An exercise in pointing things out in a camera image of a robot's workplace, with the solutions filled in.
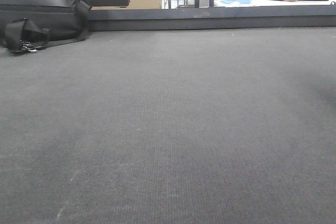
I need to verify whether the black shoulder bag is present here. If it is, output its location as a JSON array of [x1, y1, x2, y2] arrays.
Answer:
[[1, 0, 91, 55]]

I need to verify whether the light blue tray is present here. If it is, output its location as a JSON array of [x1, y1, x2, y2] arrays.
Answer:
[[220, 0, 251, 4]]

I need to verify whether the white table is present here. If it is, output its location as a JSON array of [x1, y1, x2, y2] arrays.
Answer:
[[214, 0, 335, 7]]

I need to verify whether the dark conveyor side rail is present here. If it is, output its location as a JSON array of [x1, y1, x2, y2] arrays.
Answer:
[[89, 4, 335, 31]]

